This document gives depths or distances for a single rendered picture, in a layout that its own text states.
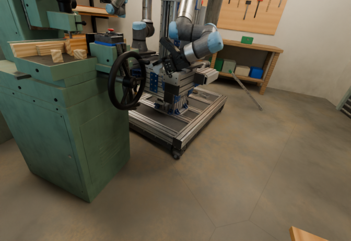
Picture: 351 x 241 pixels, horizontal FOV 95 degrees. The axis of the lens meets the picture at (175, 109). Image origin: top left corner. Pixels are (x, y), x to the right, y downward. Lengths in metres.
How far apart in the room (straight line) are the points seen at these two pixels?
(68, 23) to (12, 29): 0.30
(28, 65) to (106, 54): 0.29
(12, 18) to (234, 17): 3.49
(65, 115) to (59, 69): 0.21
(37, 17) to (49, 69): 0.35
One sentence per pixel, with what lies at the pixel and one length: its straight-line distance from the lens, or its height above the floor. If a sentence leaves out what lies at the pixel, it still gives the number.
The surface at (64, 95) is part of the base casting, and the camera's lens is 0.82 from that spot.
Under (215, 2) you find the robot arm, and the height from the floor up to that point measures 1.21.
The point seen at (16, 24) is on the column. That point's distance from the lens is 1.12.
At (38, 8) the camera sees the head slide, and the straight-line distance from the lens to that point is 1.05.
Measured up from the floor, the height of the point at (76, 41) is 0.96.
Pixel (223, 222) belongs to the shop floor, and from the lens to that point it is 1.30.
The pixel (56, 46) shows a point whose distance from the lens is 0.97.
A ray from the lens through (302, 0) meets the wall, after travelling 4.12.
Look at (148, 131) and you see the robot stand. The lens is 1.56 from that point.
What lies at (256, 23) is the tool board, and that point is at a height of 1.21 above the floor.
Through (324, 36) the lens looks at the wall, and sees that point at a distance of 4.27.
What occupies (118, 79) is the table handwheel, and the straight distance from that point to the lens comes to 0.85.
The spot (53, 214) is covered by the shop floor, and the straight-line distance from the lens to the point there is 1.37.
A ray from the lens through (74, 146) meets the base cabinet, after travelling 0.97.
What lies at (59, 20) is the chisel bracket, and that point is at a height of 1.04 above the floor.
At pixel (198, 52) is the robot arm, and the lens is 0.70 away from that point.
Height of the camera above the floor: 1.10
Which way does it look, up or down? 29 degrees down
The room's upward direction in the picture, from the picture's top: 7 degrees clockwise
